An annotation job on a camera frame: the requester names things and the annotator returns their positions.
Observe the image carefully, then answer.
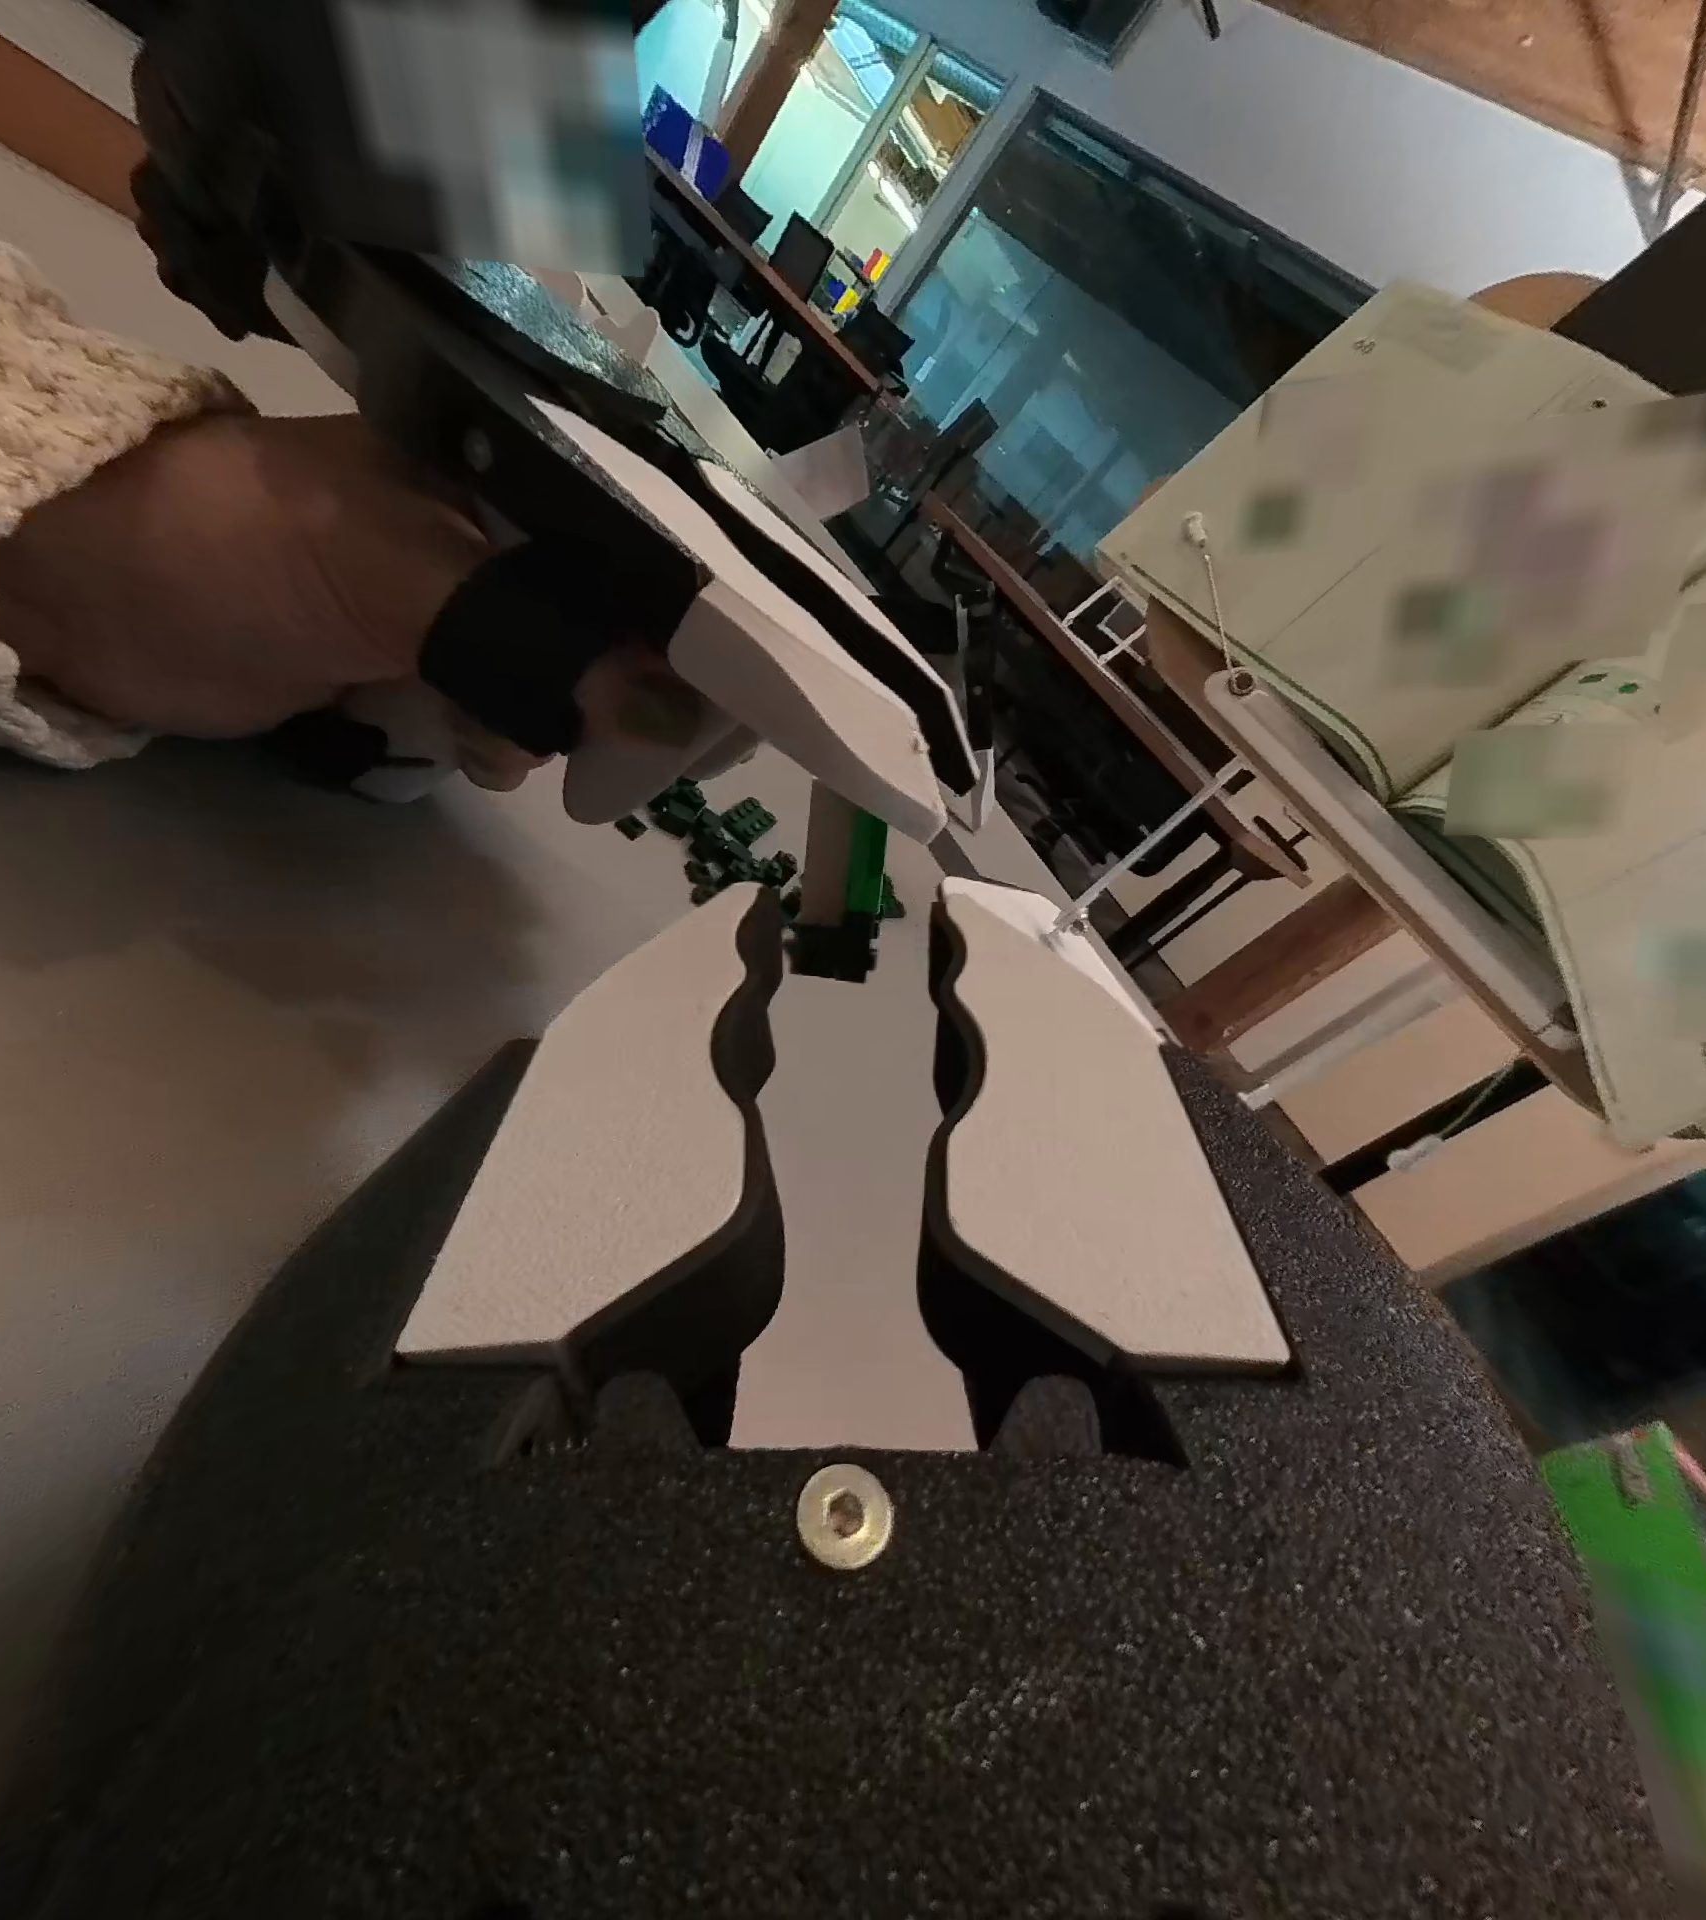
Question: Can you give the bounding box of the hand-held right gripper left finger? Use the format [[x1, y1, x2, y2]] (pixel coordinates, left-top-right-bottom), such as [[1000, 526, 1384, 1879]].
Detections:
[[393, 882, 792, 1398]]

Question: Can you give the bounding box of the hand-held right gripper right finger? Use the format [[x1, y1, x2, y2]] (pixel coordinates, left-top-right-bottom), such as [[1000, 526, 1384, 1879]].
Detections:
[[920, 876, 1294, 1382]]

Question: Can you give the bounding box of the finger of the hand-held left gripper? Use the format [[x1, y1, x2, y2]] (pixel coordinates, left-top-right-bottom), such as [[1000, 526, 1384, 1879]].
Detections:
[[692, 454, 985, 798], [526, 393, 954, 846]]

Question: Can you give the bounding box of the pile of green lego bricks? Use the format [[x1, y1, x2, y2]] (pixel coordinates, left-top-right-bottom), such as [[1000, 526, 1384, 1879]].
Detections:
[[612, 776, 803, 912]]

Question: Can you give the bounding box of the green and white lego assembly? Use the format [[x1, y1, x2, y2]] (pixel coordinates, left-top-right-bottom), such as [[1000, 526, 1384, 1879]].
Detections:
[[785, 793, 903, 986]]

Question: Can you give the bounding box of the lego instruction booklet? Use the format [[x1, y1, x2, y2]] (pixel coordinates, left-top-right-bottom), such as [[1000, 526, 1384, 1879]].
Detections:
[[1100, 276, 1706, 1187]]

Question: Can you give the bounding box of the green lego box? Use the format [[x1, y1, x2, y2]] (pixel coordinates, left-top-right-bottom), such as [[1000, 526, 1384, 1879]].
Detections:
[[1534, 1422, 1706, 1920]]

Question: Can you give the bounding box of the person's left hand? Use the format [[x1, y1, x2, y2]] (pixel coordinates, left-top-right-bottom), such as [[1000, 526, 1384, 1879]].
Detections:
[[0, 408, 592, 798]]

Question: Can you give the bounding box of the white page holder cord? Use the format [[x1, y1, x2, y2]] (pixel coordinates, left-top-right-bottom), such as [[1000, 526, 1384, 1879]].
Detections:
[[1179, 512, 1264, 701]]

